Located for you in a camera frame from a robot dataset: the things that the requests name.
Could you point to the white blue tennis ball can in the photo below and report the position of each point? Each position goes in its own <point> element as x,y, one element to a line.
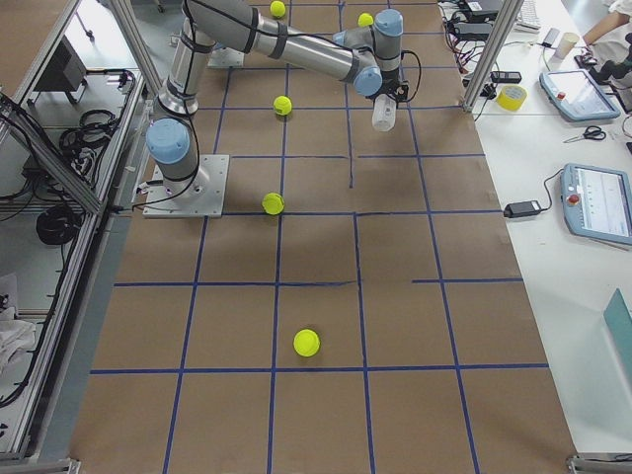
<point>384,113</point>

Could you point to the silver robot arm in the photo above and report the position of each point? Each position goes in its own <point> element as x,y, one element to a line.
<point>368,58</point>

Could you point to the center yellow tennis ball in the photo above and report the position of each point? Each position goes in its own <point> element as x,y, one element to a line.
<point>273,204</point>

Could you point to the Wilson yellow tennis ball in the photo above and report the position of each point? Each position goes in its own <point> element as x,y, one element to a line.
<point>306,343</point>

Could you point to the Roland Garros yellow tennis ball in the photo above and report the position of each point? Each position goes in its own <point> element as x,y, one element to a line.
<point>365,20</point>

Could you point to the yellow tennis ball near gripper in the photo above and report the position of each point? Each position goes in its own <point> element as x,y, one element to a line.
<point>277,9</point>

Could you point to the black power adapter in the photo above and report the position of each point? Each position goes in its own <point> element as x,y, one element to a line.
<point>520,209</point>

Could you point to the yellow tape roll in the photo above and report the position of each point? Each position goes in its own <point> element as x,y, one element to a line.
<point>511,97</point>

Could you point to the black phone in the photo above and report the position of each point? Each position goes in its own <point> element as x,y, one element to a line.
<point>505,77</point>

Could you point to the near teach pendant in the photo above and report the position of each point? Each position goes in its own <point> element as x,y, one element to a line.
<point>596,203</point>

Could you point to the teach pendant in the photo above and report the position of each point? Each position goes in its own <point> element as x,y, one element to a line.
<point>577,96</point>
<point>596,203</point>

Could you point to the far teach pendant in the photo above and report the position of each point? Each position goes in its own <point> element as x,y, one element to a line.
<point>577,96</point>

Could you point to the scissors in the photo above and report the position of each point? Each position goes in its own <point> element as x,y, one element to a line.
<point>591,132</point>

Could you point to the paper cup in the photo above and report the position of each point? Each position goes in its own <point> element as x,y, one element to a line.
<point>566,44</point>

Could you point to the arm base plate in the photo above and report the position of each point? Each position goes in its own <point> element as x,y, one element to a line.
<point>204,197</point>

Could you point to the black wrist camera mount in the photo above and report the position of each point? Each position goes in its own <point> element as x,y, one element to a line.
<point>399,91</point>

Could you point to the aluminium frame post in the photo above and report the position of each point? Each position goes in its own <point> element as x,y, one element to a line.
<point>501,29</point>

